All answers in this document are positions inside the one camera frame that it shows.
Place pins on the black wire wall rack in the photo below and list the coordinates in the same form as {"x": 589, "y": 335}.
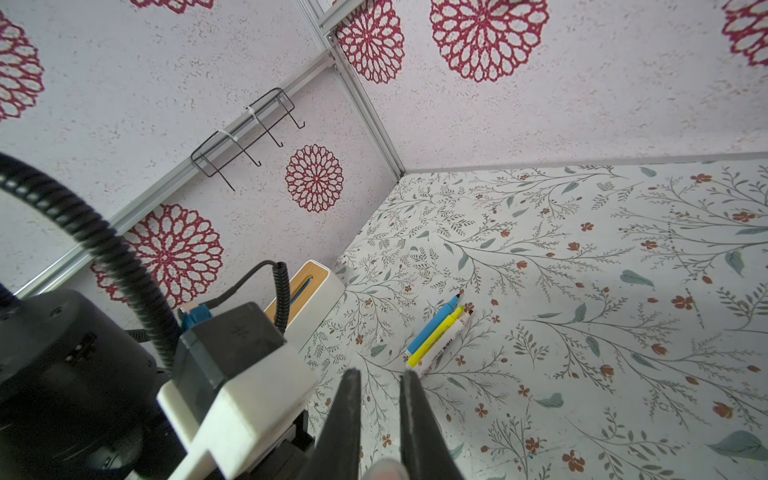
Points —
{"x": 224, "y": 146}

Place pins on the white red marker pen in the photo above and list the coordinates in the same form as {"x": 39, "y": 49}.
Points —
{"x": 443, "y": 343}

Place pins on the translucent white pen cap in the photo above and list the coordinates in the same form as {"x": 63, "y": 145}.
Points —
{"x": 386, "y": 469}

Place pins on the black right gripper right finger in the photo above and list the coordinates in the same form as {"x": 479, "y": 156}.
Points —
{"x": 424, "y": 452}

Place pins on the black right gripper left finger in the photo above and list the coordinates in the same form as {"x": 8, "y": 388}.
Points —
{"x": 336, "y": 453}

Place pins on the blue highlighter pen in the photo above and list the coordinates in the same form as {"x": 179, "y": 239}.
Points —
{"x": 445, "y": 311}

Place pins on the yellow highlighter pen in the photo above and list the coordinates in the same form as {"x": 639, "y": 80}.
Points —
{"x": 419, "y": 354}

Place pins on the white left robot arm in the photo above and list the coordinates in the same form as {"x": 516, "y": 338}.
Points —
{"x": 76, "y": 389}

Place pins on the white wooden tissue box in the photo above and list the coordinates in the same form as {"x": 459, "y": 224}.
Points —
{"x": 314, "y": 291}

